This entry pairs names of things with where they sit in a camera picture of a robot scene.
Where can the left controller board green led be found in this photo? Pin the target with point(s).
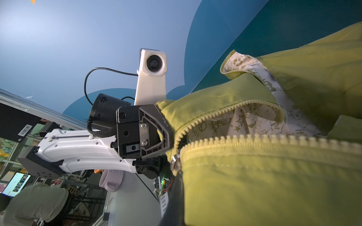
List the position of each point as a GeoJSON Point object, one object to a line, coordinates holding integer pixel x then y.
{"type": "Point", "coordinates": [162, 185]}

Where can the monitor screen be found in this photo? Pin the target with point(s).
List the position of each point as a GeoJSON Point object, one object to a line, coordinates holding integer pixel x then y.
{"type": "Point", "coordinates": [16, 184]}

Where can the person in beige shirt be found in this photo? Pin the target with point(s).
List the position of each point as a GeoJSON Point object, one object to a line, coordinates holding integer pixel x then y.
{"type": "Point", "coordinates": [38, 201]}

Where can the aluminium rail base frame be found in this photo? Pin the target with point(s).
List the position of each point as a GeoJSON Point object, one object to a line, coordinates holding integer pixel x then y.
{"type": "Point", "coordinates": [32, 108]}

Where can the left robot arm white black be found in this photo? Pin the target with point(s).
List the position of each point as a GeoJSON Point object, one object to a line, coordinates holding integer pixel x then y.
{"type": "Point", "coordinates": [62, 151]}

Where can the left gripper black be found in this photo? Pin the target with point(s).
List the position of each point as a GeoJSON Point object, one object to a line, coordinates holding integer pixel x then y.
{"type": "Point", "coordinates": [143, 131]}

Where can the metal zipper pull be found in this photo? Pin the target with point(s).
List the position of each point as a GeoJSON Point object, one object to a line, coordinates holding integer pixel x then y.
{"type": "Point", "coordinates": [176, 164]}

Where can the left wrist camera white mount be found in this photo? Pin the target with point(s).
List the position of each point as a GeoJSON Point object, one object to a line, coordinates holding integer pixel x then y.
{"type": "Point", "coordinates": [151, 84]}

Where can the green jacket with printed lining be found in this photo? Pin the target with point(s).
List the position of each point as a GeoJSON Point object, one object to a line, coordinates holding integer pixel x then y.
{"type": "Point", "coordinates": [278, 144]}

